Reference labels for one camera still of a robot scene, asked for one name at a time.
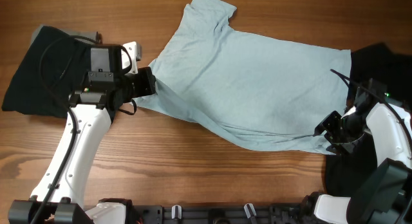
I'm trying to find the light blue t-shirt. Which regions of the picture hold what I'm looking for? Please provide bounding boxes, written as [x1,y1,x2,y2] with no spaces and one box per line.
[136,0,351,154]

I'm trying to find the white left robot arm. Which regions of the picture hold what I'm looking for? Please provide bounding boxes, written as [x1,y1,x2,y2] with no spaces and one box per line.
[8,42,156,223]

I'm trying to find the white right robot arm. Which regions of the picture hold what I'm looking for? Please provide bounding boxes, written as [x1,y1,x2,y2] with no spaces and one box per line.
[308,79,411,223]

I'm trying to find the folded dark clothes stack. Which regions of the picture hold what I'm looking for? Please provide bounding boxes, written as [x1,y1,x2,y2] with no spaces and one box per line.
[1,25,100,118]

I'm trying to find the black garment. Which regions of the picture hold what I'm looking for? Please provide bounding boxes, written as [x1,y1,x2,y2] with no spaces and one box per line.
[323,42,412,198]

